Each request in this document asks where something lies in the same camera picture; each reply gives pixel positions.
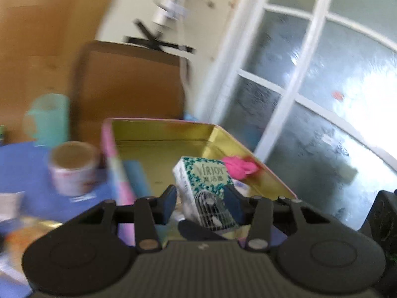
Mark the blue tablecloth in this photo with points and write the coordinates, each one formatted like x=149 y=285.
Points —
x=28 y=173

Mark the pink fluffy ball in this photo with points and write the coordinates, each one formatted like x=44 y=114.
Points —
x=238 y=166

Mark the labelled tin can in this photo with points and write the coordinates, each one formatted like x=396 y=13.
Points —
x=74 y=170

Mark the white packet with blue print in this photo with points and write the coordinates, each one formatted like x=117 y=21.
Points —
x=242 y=187

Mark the black oval object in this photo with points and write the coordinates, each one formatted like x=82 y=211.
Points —
x=198 y=231

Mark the white framed frosted window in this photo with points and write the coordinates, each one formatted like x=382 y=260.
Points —
x=310 y=83

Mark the pink tin box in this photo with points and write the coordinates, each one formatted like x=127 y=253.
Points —
x=161 y=142

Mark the white power strip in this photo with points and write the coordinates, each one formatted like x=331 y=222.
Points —
x=169 y=3

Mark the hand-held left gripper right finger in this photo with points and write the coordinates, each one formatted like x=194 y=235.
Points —
x=232 y=203

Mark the brown woven chair back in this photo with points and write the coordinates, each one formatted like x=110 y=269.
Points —
x=130 y=87

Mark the green plastic cup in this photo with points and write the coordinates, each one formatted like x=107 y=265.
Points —
x=49 y=118

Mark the yellow printed card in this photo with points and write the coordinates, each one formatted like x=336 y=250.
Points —
x=28 y=236

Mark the floral white tissue pack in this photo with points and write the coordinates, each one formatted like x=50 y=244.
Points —
x=201 y=183

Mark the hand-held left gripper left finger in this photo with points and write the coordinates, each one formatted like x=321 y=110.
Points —
x=169 y=201

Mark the wooden board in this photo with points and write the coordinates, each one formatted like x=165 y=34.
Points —
x=46 y=37

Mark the black tape cross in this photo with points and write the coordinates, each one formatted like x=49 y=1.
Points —
x=161 y=43

